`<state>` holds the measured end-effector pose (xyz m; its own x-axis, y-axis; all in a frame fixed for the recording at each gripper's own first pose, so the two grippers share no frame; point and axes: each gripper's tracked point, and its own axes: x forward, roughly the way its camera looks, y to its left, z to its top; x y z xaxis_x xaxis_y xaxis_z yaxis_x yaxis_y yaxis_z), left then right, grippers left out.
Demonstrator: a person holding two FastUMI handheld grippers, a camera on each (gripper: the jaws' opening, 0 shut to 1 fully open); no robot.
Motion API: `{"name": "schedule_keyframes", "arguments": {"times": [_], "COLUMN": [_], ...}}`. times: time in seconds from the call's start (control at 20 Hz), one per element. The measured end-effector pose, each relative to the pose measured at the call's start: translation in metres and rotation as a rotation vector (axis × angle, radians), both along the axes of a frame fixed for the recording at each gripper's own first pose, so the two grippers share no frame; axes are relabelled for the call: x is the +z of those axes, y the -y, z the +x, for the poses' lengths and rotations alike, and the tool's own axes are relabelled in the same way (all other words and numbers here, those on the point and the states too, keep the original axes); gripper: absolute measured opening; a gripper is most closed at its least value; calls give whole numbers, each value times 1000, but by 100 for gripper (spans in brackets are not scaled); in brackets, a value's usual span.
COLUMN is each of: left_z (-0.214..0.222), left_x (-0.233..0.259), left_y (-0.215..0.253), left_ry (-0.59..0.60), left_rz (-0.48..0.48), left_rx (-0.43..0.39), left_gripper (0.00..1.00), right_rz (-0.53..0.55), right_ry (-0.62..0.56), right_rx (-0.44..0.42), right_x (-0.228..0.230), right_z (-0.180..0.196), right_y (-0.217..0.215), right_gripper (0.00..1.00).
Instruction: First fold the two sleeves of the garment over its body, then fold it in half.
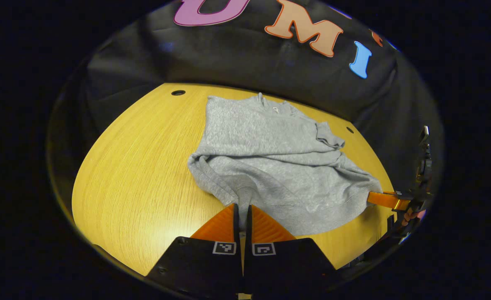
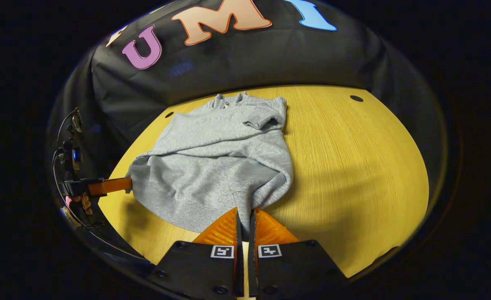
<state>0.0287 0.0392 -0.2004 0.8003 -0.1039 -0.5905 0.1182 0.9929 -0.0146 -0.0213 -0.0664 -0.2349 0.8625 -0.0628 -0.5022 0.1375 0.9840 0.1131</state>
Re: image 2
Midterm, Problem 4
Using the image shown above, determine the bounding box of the black backdrop cloth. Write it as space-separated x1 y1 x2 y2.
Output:
47 0 446 196

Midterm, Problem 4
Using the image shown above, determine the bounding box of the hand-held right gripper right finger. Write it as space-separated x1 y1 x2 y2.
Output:
247 208 348 298

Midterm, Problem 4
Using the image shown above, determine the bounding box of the grey zip-neck sweatshirt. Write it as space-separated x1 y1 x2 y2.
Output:
125 92 294 242

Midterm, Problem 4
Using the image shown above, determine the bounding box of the black cable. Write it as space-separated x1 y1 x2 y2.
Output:
52 148 104 229
56 109 79 146

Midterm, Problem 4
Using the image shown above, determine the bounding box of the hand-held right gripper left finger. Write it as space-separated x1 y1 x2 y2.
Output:
152 207 244 298

